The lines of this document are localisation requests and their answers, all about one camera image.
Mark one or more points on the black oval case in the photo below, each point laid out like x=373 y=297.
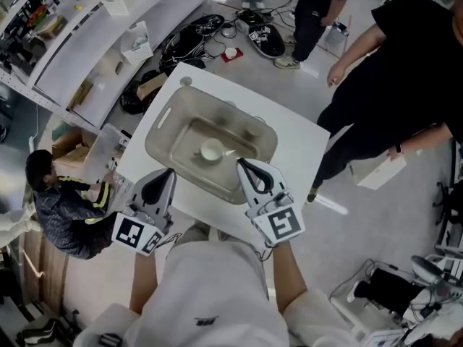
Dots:
x=269 y=40

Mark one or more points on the black bag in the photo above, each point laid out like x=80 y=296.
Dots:
x=132 y=99

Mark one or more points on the clear plastic bin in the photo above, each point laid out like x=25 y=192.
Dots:
x=105 y=150

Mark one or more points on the white perforated basket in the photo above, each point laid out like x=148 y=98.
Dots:
x=137 y=45
x=115 y=6

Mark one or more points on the translucent grey plastic tub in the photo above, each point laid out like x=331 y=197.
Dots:
x=170 y=121

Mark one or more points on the white side table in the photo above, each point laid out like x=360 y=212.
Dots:
x=361 y=316

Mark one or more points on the large cardboard box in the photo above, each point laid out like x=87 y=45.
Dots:
x=70 y=150

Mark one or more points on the small white bowl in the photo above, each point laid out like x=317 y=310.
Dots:
x=230 y=52

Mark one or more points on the red mat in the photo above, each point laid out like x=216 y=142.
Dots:
x=239 y=53

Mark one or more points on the white cup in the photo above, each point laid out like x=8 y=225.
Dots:
x=211 y=149

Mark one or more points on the person's left forearm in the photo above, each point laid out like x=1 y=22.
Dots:
x=143 y=284

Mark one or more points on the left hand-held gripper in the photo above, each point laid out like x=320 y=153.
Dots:
x=137 y=230

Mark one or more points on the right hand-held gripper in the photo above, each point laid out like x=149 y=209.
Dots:
x=278 y=222

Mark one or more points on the tan cardboard piece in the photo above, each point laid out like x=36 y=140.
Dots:
x=152 y=85

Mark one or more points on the person's white shirt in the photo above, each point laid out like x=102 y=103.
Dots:
x=210 y=295

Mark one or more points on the black white-soled shoes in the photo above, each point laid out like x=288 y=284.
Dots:
x=40 y=331

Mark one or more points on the black swivel chair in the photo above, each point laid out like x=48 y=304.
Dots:
x=446 y=204

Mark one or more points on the white metal shelf rack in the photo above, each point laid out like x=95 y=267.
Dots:
x=72 y=49

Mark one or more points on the grey waste bin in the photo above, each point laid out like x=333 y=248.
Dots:
x=336 y=34

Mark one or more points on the white flat box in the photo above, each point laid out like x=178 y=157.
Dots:
x=380 y=174

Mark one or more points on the person's right forearm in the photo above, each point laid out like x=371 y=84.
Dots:
x=289 y=277

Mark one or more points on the cream rounded object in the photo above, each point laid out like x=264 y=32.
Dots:
x=108 y=67

